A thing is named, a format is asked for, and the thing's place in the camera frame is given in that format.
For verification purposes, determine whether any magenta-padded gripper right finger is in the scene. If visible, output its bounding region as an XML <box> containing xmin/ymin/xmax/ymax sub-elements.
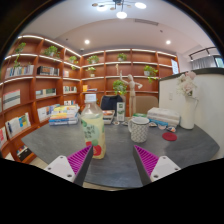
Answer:
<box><xmin>132</xmin><ymin>144</ymin><xmax>182</xmax><ymax>187</ymax></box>

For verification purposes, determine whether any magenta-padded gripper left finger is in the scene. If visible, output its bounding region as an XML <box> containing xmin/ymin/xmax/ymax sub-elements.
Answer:
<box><xmin>44</xmin><ymin>145</ymin><xmax>94</xmax><ymax>187</ymax></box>

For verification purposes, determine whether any clear bottle with yellow drink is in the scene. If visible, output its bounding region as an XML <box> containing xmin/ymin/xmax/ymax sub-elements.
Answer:
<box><xmin>80</xmin><ymin>93</ymin><xmax>107</xmax><ymax>160</ymax></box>

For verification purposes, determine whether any flat round red coaster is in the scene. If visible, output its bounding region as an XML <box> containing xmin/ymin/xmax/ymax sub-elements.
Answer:
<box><xmin>162</xmin><ymin>131</ymin><xmax>178</xmax><ymax>142</ymax></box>

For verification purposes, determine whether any white mug with triangle pattern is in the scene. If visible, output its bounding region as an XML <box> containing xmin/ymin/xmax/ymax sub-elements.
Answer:
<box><xmin>127</xmin><ymin>116</ymin><xmax>150</xmax><ymax>144</ymax></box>

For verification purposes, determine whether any stack of colourful books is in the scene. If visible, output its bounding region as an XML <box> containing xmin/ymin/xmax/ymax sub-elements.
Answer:
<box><xmin>48</xmin><ymin>104</ymin><xmax>81</xmax><ymax>127</ymax></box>

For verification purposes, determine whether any white ceramic jug vase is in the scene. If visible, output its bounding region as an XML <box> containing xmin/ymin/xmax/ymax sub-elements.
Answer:
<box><xmin>179</xmin><ymin>95</ymin><xmax>200</xmax><ymax>130</ymax></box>

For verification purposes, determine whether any beige chair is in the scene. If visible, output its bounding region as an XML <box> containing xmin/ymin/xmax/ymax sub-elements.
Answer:
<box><xmin>134</xmin><ymin>95</ymin><xmax>160</xmax><ymax>115</ymax></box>

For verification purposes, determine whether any low stack of dark books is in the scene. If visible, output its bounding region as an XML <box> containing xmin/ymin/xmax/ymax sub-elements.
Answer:
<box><xmin>101</xmin><ymin>109</ymin><xmax>116</xmax><ymax>125</ymax></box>

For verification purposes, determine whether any upright green white carton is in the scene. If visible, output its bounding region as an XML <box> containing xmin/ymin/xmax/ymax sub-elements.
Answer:
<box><xmin>116</xmin><ymin>101</ymin><xmax>126</xmax><ymax>122</ymax></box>

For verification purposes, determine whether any dark backpack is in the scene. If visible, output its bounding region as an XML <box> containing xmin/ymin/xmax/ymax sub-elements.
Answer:
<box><xmin>100</xmin><ymin>94</ymin><xmax>124</xmax><ymax>113</ymax></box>

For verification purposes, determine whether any wooden artist mannequin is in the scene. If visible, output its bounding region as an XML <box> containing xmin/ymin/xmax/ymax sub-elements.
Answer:
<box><xmin>119</xmin><ymin>70</ymin><xmax>144</xmax><ymax>118</ymax></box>

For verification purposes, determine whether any orange wooden shelf unit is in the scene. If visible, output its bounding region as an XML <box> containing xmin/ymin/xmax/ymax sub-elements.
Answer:
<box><xmin>0</xmin><ymin>34</ymin><xmax>179</xmax><ymax>164</ymax></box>

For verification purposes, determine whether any window with grey curtain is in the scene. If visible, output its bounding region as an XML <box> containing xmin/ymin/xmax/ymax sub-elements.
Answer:
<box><xmin>191</xmin><ymin>54</ymin><xmax>224</xmax><ymax>70</ymax></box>

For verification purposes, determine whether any ceiling air vent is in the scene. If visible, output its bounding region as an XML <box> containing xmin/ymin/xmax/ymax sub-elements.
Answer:
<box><xmin>134</xmin><ymin>18</ymin><xmax>159</xmax><ymax>27</ymax></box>

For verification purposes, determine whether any multi-bulb ceiling lamp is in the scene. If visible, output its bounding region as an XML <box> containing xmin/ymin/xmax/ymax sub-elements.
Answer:
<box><xmin>91</xmin><ymin>0</ymin><xmax>148</xmax><ymax>20</ymax></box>

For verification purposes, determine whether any black ceiling track rail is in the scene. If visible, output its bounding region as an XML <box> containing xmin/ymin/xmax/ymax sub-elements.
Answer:
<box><xmin>188</xmin><ymin>46</ymin><xmax>219</xmax><ymax>61</ymax></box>

